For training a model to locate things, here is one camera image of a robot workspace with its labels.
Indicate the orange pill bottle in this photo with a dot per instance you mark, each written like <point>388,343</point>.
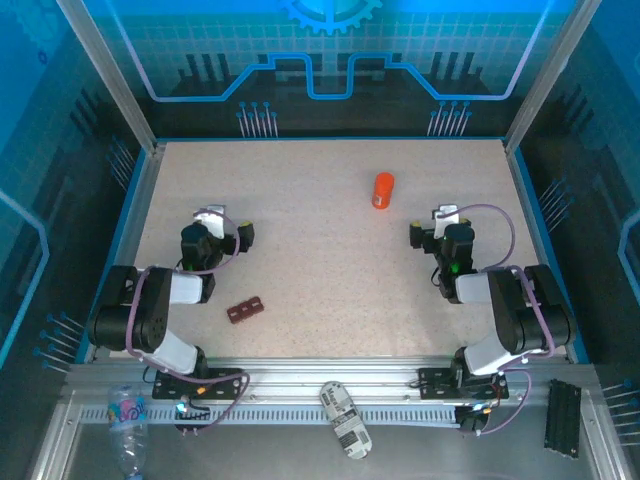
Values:
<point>381,198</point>

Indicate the orange bottle cap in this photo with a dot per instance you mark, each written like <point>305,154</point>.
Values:
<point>385,179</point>

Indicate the brown weekly pill organizer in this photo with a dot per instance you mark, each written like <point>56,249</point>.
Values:
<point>245,309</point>

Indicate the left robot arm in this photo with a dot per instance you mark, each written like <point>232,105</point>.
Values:
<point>150,310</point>

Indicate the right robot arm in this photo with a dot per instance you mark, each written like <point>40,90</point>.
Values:
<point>510,310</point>

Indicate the blue table border trim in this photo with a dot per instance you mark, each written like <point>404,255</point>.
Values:
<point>530,192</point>

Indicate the small black adapter board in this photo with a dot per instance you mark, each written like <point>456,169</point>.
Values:
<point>190,412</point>
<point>472,419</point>

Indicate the clear plastic water bottle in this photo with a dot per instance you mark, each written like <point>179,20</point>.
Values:
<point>127,425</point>

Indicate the printed grey can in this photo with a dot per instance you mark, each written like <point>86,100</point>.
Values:
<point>345,420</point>

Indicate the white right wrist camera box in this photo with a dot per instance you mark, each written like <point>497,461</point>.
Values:
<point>444,220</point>

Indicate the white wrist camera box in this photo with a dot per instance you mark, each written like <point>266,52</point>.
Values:
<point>216,220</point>
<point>444,220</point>

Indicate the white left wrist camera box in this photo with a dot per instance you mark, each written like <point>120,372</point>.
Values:
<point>216,220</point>

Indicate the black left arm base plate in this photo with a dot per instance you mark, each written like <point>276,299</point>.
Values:
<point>225,382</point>

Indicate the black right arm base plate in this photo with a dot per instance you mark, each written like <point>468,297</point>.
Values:
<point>435,382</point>

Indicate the aluminium front rail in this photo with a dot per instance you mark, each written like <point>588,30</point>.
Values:
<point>325,370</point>

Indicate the aluminium frame post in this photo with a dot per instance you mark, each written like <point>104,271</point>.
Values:
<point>547,75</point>
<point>107,75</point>

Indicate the black rail piece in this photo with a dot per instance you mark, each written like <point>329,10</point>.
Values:
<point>563,417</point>

